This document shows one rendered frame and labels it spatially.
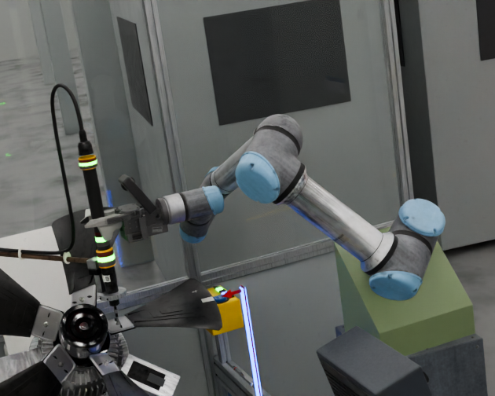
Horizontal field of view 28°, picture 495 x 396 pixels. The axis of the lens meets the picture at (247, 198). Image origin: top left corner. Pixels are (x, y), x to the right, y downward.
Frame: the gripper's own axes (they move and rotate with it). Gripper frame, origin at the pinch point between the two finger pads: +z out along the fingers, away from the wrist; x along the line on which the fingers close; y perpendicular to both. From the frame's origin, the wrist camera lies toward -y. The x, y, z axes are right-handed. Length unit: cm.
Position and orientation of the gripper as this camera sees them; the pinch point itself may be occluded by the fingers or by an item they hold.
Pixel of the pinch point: (87, 220)
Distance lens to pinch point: 247.6
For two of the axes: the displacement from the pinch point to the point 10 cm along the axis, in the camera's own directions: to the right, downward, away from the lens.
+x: -3.8, -1.9, 9.0
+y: 1.3, 9.6, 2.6
